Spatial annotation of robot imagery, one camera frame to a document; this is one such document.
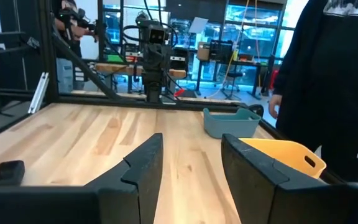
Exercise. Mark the silver aluminium brace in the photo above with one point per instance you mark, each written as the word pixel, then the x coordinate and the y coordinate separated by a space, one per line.
pixel 39 93

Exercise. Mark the small red object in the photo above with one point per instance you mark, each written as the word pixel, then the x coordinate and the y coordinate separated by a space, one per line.
pixel 179 92

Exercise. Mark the black handheld device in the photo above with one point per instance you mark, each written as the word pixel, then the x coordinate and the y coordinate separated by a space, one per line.
pixel 79 21

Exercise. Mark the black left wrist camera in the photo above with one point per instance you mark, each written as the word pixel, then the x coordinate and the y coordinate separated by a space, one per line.
pixel 156 33

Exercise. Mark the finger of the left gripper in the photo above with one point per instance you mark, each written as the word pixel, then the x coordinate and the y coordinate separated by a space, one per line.
pixel 150 74
pixel 161 74

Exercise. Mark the black plastic crate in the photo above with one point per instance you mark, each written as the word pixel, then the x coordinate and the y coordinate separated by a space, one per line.
pixel 222 51

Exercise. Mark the white paper sheet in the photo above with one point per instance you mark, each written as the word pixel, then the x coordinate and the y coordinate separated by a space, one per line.
pixel 198 25

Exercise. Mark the teal plastic bin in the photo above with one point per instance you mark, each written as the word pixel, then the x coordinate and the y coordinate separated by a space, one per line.
pixel 228 124

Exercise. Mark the yellow plastic bin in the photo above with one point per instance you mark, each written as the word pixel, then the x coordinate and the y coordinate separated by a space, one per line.
pixel 278 152

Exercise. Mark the person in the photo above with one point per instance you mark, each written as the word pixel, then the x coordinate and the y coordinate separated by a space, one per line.
pixel 337 77
pixel 70 43

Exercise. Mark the black office stool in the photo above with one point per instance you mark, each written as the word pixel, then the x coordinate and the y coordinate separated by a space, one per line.
pixel 232 81

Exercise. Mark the black background desk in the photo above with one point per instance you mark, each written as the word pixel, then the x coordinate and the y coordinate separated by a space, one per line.
pixel 247 63

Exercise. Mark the brown cardboard box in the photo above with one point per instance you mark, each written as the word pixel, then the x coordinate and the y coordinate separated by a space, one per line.
pixel 203 51

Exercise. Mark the black rounded block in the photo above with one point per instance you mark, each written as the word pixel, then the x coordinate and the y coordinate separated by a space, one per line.
pixel 8 172

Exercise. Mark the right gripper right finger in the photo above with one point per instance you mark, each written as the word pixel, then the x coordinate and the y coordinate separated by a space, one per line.
pixel 275 205

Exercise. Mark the black frame clamp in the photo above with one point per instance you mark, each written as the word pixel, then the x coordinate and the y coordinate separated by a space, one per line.
pixel 255 110

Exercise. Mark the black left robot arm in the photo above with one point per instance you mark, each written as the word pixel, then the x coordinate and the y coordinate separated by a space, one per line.
pixel 141 18

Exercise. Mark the wooden background table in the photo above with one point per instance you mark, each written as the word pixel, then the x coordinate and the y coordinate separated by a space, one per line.
pixel 113 68

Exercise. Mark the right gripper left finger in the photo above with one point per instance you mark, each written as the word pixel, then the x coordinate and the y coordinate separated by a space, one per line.
pixel 73 205

